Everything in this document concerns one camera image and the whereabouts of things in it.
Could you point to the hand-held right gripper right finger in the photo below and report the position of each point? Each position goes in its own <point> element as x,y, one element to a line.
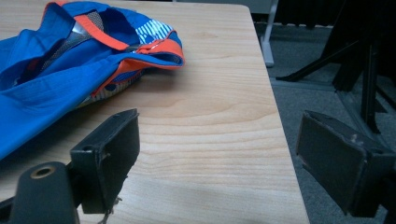
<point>336,157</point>

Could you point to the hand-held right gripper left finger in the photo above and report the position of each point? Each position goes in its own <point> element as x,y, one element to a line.
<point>106,161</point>

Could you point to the blue and orange shorts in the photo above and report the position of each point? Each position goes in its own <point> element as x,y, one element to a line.
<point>65,65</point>

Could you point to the black tripod stand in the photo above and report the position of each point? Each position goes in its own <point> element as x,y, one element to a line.
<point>358,59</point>

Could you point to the white metal table leg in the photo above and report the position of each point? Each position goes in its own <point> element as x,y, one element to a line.
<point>268,34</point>

